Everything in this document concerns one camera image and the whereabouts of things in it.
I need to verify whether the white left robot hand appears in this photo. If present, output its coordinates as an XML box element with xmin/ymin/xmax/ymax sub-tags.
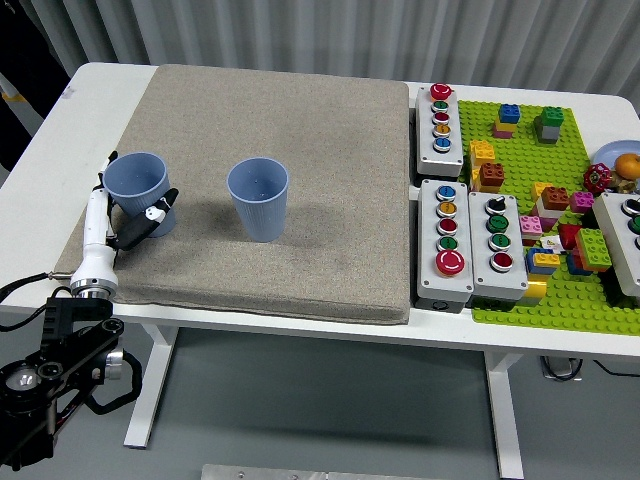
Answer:
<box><xmin>69</xmin><ymin>149</ymin><xmax>180</xmax><ymax>292</ymax></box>

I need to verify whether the blue ribbed plastic cup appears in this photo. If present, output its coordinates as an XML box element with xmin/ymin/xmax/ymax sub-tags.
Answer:
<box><xmin>103</xmin><ymin>152</ymin><xmax>177</xmax><ymax>239</ymax></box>
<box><xmin>226</xmin><ymin>157</ymin><xmax>290</xmax><ymax>244</ymax></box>

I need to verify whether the white table leg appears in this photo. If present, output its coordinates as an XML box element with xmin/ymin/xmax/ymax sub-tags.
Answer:
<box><xmin>482</xmin><ymin>349</ymin><xmax>526</xmax><ymax>480</ymax></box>
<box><xmin>122</xmin><ymin>323</ymin><xmax>179</xmax><ymax>449</ymax></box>

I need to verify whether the person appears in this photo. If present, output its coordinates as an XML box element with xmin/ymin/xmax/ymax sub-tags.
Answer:
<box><xmin>0</xmin><ymin>0</ymin><xmax>71</xmax><ymax>171</ymax></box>

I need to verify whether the grey-brown fabric mat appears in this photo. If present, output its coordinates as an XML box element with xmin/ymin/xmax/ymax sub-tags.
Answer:
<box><xmin>52</xmin><ymin>63</ymin><xmax>412</xmax><ymax>326</ymax></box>

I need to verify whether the white curtain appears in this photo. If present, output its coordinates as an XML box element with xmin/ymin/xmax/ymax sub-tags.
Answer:
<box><xmin>27</xmin><ymin>0</ymin><xmax>640</xmax><ymax>99</ymax></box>

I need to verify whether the grey five-button control box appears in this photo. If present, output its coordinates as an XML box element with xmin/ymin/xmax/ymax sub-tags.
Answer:
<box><xmin>410</xmin><ymin>82</ymin><xmax>465</xmax><ymax>182</ymax></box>
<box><xmin>414</xmin><ymin>178</ymin><xmax>475</xmax><ymax>314</ymax></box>

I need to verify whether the brown toy block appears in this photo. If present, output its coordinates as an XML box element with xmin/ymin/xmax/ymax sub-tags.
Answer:
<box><xmin>478</xmin><ymin>162</ymin><xmax>506</xmax><ymax>189</ymax></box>
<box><xmin>540</xmin><ymin>186</ymin><xmax>571</xmax><ymax>212</ymax></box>

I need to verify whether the yellow round toy block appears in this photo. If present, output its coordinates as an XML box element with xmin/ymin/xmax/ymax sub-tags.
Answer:
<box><xmin>522</xmin><ymin>272</ymin><xmax>550</xmax><ymax>301</ymax></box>

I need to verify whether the grey toy block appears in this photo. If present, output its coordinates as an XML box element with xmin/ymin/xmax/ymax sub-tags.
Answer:
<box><xmin>533</xmin><ymin>117</ymin><xmax>560</xmax><ymax>146</ymax></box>

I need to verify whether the red toy block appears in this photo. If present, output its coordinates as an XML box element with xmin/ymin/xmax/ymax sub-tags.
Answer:
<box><xmin>557</xmin><ymin>223</ymin><xmax>584</xmax><ymax>250</ymax></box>

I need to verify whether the green studded baseplate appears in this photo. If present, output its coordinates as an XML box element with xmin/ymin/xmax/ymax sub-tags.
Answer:
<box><xmin>455</xmin><ymin>98</ymin><xmax>640</xmax><ymax>336</ymax></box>

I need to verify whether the grey power adapter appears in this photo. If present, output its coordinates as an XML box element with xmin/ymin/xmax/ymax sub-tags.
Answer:
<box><xmin>539</xmin><ymin>355</ymin><xmax>584</xmax><ymax>382</ymax></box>

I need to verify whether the magenta toy block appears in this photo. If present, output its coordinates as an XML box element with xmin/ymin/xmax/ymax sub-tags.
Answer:
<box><xmin>569</xmin><ymin>191</ymin><xmax>596</xmax><ymax>214</ymax></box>

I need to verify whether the large green toy block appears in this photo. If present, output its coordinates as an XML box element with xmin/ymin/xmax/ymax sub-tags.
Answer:
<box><xmin>573</xmin><ymin>227</ymin><xmax>613</xmax><ymax>267</ymax></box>

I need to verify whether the red valve handwheel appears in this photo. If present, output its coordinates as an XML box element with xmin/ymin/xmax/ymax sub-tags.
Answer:
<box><xmin>582</xmin><ymin>163</ymin><xmax>612</xmax><ymax>194</ymax></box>

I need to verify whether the blue plate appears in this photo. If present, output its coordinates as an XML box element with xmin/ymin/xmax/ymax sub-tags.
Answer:
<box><xmin>594</xmin><ymin>140</ymin><xmax>640</xmax><ymax>179</ymax></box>

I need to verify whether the orange fruit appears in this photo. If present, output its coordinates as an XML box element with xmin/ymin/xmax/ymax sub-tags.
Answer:
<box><xmin>613</xmin><ymin>152</ymin><xmax>640</xmax><ymax>179</ymax></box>

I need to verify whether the grey selector switch button box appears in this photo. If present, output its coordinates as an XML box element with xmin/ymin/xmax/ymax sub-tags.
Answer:
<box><xmin>467</xmin><ymin>190</ymin><xmax>529</xmax><ymax>304</ymax></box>

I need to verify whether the black floor cable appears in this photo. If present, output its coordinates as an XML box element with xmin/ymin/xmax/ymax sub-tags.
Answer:
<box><xmin>592</xmin><ymin>359</ymin><xmax>640</xmax><ymax>376</ymax></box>

